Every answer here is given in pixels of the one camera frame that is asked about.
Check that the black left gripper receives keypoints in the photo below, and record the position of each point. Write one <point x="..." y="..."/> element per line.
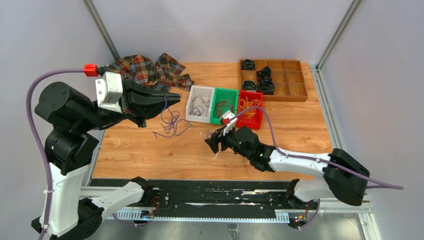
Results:
<point x="140" y="101"/>

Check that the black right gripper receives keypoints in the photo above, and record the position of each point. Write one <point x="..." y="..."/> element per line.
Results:
<point x="213" y="142"/>

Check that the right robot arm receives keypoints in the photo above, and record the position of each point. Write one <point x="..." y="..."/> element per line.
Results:
<point x="336" y="174"/>

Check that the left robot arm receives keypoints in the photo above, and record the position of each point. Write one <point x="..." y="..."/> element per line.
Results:
<point x="69" y="150"/>

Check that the white plastic bin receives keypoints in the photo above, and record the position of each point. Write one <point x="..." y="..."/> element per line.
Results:
<point x="198" y="107"/>

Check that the plaid flannel shirt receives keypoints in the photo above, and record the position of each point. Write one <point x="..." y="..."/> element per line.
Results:
<point x="162" y="74"/>

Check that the green plastic bin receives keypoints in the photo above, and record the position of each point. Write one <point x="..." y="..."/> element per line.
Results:
<point x="224" y="99"/>

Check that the red plastic bin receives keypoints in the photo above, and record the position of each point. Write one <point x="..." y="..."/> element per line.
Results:
<point x="253" y="117"/>

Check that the wooden compartment tray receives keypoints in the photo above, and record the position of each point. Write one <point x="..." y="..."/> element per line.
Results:
<point x="279" y="80"/>

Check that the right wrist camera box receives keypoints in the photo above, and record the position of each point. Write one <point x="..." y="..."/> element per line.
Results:
<point x="228" y="120"/>

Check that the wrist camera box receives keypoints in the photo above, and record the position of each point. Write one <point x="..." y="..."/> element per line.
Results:
<point x="228" y="120"/>
<point x="109" y="90"/>

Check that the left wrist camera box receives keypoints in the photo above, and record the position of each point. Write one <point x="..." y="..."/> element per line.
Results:
<point x="109" y="90"/>

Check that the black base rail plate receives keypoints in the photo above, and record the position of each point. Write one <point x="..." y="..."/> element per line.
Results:
<point x="221" y="199"/>

